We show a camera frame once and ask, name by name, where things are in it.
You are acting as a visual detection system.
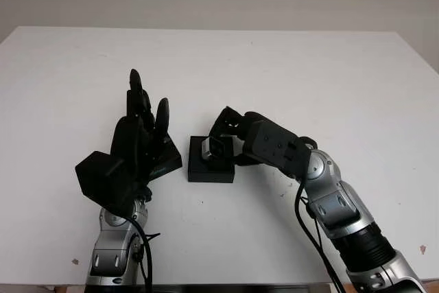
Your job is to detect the small silver camera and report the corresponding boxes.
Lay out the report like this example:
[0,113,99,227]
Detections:
[200,137,229,162]

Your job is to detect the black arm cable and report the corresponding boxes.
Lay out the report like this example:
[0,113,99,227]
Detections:
[294,183,346,293]
[132,217,161,287]

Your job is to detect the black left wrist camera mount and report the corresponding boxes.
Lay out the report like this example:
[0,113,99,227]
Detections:
[74,150,134,217]

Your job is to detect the black box base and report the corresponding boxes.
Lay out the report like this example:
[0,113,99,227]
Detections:
[187,136,237,184]

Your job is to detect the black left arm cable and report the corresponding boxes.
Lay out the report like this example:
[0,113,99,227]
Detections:
[132,217,161,287]

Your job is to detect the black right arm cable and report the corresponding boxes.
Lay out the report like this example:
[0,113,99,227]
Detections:
[294,183,346,293]

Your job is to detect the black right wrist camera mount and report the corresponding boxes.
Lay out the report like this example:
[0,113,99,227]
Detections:
[241,119,311,179]

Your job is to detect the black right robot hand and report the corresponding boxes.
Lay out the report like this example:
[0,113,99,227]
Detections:
[207,106,268,167]

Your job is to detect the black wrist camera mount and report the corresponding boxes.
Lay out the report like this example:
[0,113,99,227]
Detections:
[241,119,311,179]
[74,150,134,217]

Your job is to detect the black RealSense box lid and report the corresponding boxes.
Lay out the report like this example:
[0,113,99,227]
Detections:
[147,133,182,180]

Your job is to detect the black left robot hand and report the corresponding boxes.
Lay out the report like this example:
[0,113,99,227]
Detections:
[110,69,171,204]

